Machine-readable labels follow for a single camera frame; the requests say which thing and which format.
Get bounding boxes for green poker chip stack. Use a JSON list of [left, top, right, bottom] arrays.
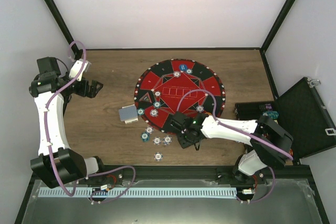
[[141, 132, 150, 142]]

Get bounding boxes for blue small blind button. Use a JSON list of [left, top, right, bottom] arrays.
[[178, 64, 188, 72]]

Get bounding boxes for triangular all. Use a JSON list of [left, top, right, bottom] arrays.
[[139, 92, 152, 103]]

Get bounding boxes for dark chips in case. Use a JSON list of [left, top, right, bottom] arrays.
[[259, 103, 274, 111]]

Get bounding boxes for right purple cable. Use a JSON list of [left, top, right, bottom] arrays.
[[177, 89, 294, 205]]

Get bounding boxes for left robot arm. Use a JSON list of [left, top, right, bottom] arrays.
[[29, 57, 107, 188]]

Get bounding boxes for round red black poker mat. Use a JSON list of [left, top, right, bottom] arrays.
[[134, 59, 226, 134]]

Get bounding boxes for light blue slotted cable duct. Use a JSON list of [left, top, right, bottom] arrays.
[[38, 187, 237, 198]]

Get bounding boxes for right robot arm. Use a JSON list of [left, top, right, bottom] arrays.
[[168, 112, 293, 184]]

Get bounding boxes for black poker case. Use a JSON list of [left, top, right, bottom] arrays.
[[234, 77, 335, 162]]

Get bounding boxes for green chip row in case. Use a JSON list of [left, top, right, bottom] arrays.
[[263, 111, 279, 120]]

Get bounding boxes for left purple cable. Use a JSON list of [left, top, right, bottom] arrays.
[[44, 40, 136, 206]]

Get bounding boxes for purple cable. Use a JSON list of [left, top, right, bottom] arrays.
[[44, 40, 136, 206], [177, 89, 294, 205]]

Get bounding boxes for blue backed card deck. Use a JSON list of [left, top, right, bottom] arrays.
[[119, 105, 138, 122]]

